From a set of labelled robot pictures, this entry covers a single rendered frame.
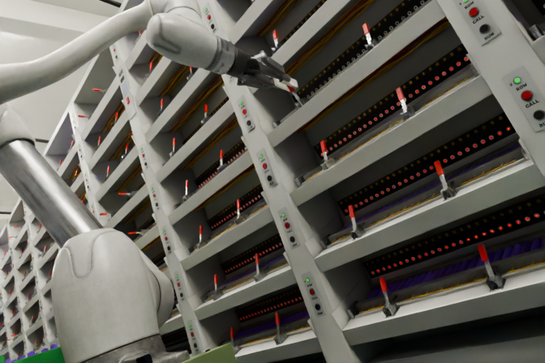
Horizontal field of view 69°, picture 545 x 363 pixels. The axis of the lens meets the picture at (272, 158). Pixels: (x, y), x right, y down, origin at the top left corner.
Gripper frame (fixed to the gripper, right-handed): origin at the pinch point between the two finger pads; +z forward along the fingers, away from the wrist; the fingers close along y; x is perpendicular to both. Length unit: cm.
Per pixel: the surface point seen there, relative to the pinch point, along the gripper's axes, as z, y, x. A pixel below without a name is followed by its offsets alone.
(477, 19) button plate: 6, 49, -18
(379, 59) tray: 4.8, 27.3, -11.0
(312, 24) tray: -0.7, 15.1, 9.4
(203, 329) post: 17, -86, -54
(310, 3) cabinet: 12.9, 7.1, 34.7
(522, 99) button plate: 10, 48, -36
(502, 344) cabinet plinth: 25, 21, -76
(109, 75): -11, -125, 94
